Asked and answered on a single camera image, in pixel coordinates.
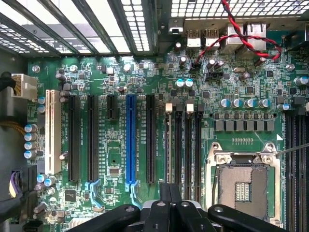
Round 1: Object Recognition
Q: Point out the CPU socket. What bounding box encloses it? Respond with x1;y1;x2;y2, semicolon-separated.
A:
205;141;283;228

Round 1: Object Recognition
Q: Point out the long black expansion slot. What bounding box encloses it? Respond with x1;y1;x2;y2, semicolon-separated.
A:
68;94;81;183
145;93;157;184
84;94;101;210

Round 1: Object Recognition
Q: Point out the blue expansion slot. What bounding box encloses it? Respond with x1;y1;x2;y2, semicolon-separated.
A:
125;93;143;208

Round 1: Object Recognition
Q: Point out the short black expansion slot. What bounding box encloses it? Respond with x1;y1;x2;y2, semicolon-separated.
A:
106;94;119;121

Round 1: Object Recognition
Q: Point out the thin metal locking lever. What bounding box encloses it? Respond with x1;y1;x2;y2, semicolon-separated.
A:
276;144;309;156

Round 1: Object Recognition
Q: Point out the white expansion slot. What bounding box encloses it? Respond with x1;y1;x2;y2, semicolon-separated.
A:
44;88;62;175

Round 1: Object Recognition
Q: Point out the green Dell motherboard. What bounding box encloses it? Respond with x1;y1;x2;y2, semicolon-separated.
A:
26;23;309;232

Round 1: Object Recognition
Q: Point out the white power connector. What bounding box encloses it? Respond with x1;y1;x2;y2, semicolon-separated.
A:
11;73;39;101

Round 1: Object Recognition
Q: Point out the purple wire connector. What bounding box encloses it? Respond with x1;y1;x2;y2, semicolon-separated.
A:
8;169;25;199

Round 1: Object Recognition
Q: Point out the yellow wire bundle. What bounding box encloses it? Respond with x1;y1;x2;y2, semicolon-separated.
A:
0;120;26;136

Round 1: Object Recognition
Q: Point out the black power cable bundle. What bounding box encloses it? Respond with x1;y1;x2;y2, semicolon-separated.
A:
0;72;15;94

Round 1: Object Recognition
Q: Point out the red black twisted wire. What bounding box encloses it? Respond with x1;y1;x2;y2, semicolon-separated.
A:
194;0;283;71

